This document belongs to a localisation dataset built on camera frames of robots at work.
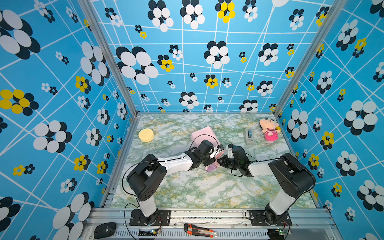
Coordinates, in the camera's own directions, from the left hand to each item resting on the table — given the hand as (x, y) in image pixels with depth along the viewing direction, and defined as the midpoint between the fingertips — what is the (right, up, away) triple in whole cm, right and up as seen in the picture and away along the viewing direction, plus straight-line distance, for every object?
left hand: (213, 152), depth 90 cm
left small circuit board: (-37, -36, -18) cm, 55 cm away
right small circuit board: (+28, -35, -20) cm, 49 cm away
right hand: (+3, -6, +4) cm, 8 cm away
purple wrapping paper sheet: (-5, +12, -15) cm, 20 cm away
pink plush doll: (+41, +14, +12) cm, 45 cm away
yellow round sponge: (-46, +10, +14) cm, 49 cm away
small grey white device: (+27, +9, +12) cm, 31 cm away
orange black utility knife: (-13, -33, -20) cm, 41 cm away
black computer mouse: (-53, -32, -22) cm, 65 cm away
